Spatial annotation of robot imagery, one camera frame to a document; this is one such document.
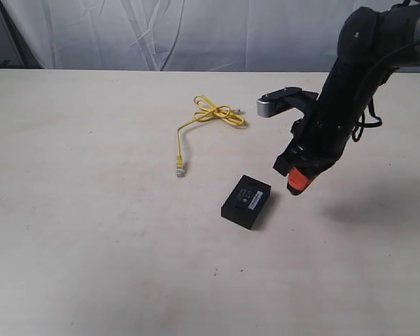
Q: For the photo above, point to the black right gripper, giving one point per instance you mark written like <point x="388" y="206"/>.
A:
<point x="312" y="150"/>

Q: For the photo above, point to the black network switch box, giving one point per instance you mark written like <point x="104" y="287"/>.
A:
<point x="245" y="202"/>

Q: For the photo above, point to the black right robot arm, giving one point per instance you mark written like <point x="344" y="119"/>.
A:
<point x="371" y="47"/>

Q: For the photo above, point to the grey backdrop curtain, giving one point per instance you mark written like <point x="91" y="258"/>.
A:
<point x="254" y="36"/>

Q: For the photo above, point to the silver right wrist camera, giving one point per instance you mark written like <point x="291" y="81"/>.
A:
<point x="273" y="103"/>

